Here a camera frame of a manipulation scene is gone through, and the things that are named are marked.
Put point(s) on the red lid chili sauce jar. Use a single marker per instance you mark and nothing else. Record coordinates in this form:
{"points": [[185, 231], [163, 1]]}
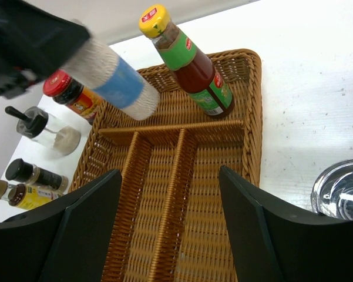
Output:
{"points": [[65, 90]]}

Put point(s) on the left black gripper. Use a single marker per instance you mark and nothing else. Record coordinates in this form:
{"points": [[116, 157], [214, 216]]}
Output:
{"points": [[33, 45]]}

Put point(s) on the cork top yellow label bottle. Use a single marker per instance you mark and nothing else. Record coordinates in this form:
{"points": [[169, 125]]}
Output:
{"points": [[26, 197]]}

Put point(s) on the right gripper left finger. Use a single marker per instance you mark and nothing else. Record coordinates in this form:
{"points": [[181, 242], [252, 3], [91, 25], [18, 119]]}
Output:
{"points": [[64, 240]]}

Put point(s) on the black lid shaker jar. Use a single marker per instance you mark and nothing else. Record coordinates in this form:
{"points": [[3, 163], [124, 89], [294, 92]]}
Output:
{"points": [[45, 129]]}

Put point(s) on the silver lid blue label jar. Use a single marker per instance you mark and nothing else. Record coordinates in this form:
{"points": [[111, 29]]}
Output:
{"points": [[102, 70]]}

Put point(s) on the yellow cap green label bottle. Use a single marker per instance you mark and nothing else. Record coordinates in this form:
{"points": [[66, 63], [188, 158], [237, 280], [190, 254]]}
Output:
{"points": [[192, 69]]}

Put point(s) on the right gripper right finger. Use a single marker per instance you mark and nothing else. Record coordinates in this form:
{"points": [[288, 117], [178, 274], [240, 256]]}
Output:
{"points": [[273, 240]]}

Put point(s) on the black cap spice bottle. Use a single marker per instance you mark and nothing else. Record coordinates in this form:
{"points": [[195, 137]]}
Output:
{"points": [[35, 176]]}

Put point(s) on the brown wicker divided basket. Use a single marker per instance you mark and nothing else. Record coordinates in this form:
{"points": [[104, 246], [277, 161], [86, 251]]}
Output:
{"points": [[170, 224]]}

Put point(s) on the steel top glass grinder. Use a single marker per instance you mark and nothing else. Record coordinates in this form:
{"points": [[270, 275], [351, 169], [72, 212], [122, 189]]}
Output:
{"points": [[332, 192]]}

